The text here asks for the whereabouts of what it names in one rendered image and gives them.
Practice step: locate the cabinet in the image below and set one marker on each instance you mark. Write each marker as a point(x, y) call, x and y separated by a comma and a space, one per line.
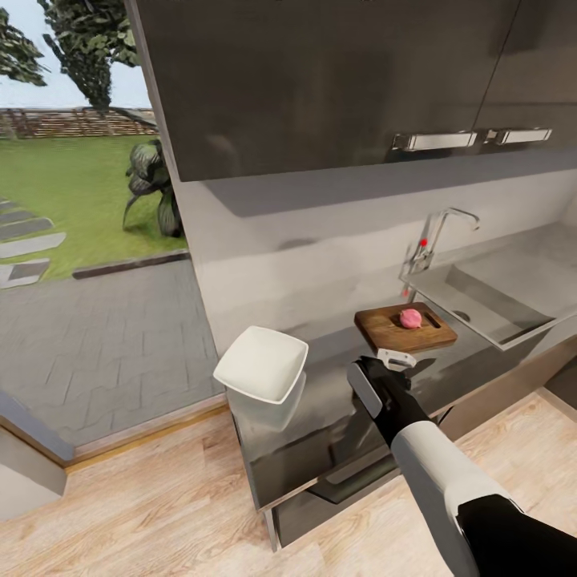
point(260, 87)

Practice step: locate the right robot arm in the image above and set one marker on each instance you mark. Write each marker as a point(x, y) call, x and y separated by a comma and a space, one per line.
point(477, 527)

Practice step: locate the vidalia onion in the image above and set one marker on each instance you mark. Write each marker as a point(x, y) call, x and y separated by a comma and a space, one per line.
point(411, 318)

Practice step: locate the dishwasher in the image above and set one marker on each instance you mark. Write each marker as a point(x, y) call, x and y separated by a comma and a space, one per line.
point(298, 515)

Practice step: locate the fixed window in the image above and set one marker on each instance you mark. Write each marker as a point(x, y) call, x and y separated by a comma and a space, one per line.
point(105, 342)

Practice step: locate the parer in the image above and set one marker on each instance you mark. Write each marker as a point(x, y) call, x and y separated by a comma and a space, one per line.
point(417, 367)

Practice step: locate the cutting board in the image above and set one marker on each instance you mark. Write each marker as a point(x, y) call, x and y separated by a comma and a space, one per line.
point(384, 330)

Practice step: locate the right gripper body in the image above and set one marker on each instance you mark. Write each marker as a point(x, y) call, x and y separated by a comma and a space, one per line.
point(399, 376)

